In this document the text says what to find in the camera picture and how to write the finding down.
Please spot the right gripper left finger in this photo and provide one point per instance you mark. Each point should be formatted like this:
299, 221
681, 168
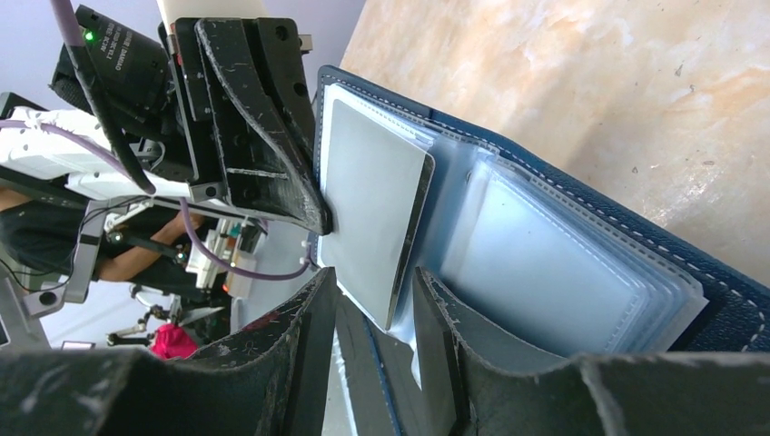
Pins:
269, 378

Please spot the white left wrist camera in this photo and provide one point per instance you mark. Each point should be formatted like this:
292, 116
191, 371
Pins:
171, 10

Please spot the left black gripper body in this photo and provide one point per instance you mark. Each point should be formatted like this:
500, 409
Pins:
125, 78

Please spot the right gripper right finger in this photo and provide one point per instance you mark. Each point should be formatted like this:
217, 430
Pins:
478, 379

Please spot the dark blue leather card holder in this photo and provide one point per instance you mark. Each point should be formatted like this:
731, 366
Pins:
541, 255

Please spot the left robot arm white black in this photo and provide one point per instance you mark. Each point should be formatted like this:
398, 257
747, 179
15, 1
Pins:
65, 156

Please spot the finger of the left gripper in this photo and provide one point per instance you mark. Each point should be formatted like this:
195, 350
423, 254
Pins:
263, 122

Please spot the person in black shirt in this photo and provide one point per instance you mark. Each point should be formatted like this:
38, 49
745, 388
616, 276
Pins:
44, 238

